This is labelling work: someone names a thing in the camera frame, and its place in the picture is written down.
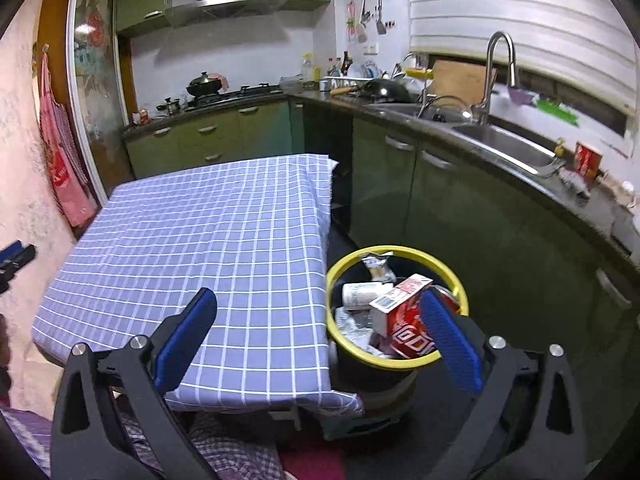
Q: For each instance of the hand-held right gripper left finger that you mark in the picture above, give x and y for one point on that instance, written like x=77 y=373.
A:
x=185 y=340

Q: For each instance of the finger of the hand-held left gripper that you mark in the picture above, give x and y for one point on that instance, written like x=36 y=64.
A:
x=5 y=275
x=15 y=252

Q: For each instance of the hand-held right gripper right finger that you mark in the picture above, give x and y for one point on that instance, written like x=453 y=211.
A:
x=450 y=340

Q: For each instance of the red cola can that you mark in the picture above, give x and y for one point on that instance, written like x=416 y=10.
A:
x=407 y=332

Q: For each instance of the red and white carton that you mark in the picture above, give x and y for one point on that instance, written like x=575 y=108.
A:
x=400 y=292

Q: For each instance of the black bin with yellow rim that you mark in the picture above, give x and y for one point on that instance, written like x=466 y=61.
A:
x=370 y=377

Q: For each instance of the white tissue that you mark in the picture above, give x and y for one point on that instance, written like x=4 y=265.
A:
x=352 y=330

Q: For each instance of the white medicine bottle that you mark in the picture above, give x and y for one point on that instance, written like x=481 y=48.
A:
x=360 y=294

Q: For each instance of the silver wrapper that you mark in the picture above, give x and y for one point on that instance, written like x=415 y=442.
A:
x=377 y=265

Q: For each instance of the red checked apron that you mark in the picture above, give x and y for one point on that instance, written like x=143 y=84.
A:
x=62 y=170

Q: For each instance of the blue checked tablecloth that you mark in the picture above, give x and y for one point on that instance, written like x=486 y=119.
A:
x=200 y=235

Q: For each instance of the green base cabinet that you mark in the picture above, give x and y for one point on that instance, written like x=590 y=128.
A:
x=220 y=130
x=475 y=220

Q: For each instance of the glass sliding door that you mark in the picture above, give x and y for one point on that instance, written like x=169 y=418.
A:
x=95 y=85

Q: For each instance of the small red can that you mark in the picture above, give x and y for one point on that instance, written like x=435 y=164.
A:
x=144 y=116

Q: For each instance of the steel sink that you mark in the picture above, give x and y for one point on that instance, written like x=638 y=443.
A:
x=500 y=145

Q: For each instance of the small black pot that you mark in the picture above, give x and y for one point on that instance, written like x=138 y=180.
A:
x=170 y=106

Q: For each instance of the glass pot lid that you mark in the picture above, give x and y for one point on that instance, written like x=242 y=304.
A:
x=445 y=110

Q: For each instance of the black gas stove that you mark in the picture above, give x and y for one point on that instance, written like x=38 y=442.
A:
x=240 y=94

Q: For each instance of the black wok with lid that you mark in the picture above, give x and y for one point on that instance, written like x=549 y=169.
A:
x=204 y=85

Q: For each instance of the green sill holder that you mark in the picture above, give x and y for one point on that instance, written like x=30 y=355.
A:
x=555 y=109

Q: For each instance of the purple sill holder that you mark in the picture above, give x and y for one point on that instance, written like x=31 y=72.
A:
x=520 y=94

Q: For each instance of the wooden cutting board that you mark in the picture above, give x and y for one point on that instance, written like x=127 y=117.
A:
x=460 y=82

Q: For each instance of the tall steel faucet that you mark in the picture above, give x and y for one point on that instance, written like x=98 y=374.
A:
x=487 y=85

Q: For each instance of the yellow kitchen brush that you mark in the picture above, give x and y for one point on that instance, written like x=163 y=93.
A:
x=420 y=74

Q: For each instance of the wooden rolling pin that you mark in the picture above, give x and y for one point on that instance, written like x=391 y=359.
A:
x=345 y=90

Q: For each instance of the dish rack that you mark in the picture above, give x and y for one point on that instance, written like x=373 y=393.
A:
x=350 y=80

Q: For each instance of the white plate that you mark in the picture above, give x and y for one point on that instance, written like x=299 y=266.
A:
x=369 y=69

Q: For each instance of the yellow oil bottle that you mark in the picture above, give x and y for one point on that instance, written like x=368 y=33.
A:
x=306 y=69

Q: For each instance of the white hanging spatula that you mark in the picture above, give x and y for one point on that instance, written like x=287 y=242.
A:
x=362 y=30

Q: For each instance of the black hanging spatula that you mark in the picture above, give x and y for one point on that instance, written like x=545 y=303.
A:
x=381 y=22

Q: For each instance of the pink hanging utensil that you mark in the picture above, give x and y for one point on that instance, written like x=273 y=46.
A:
x=351 y=20

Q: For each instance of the white window blind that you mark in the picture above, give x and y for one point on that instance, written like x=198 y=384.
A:
x=500 y=0

